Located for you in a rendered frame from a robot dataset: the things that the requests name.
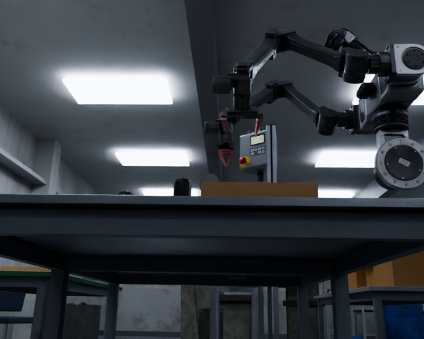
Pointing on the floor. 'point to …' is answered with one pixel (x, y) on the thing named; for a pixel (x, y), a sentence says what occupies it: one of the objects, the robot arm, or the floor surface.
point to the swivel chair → (4, 300)
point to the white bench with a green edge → (7, 284)
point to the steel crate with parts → (81, 321)
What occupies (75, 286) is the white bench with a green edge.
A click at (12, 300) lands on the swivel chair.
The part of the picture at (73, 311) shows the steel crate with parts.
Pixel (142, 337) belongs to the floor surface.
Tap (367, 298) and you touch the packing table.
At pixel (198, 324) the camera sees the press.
